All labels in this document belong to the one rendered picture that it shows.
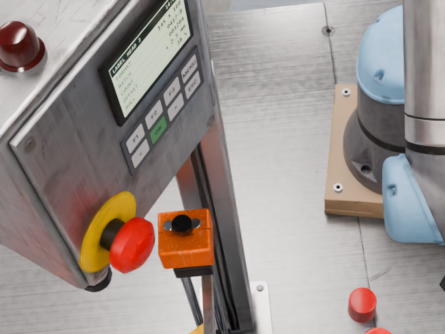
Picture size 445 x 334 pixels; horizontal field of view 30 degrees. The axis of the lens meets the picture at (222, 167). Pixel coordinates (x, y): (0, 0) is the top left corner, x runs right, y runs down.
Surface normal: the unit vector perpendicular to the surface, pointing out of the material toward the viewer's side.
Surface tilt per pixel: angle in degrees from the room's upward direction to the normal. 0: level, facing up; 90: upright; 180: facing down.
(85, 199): 90
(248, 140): 0
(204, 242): 0
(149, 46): 90
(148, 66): 90
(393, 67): 10
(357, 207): 90
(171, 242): 0
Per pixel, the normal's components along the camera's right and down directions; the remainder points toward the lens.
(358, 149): -0.89, 0.26
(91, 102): 0.84, 0.41
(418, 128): -0.80, 0.20
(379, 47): -0.26, -0.48
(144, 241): 0.85, 0.21
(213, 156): 0.05, 0.85
